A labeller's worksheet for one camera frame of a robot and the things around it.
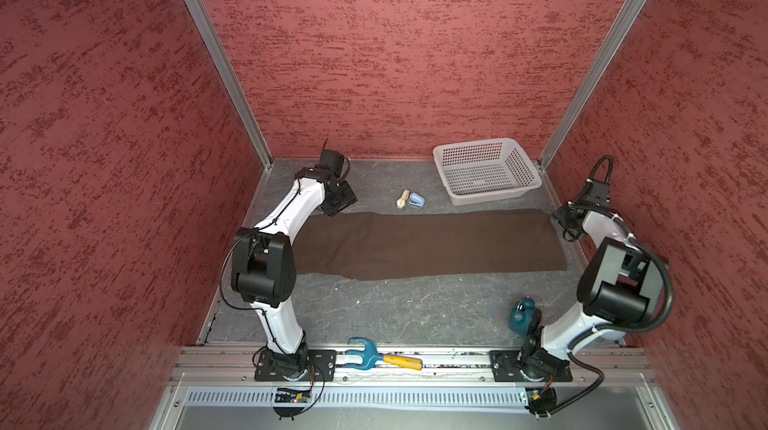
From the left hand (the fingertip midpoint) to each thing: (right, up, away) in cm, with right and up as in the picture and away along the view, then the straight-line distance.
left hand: (349, 207), depth 91 cm
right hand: (+67, -4, +2) cm, 67 cm away
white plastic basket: (+49, +13, +19) cm, 54 cm away
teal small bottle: (+47, -28, -16) cm, 57 cm away
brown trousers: (+8, -13, +6) cm, 17 cm away
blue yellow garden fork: (+9, -37, -17) cm, 42 cm away
